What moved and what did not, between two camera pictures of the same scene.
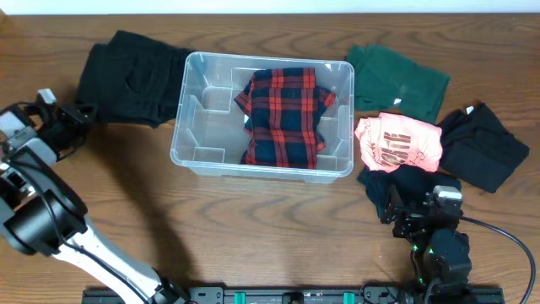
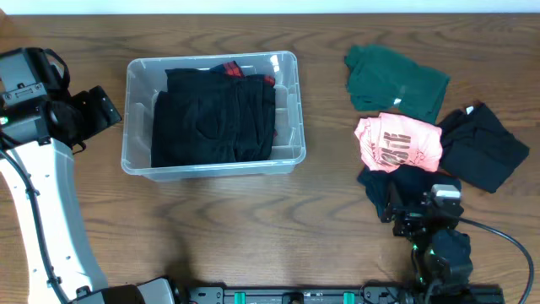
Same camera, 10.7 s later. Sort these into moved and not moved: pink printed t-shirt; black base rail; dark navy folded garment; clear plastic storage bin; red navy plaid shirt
Moved: red navy plaid shirt; clear plastic storage bin
Not moved: pink printed t-shirt; black base rail; dark navy folded garment
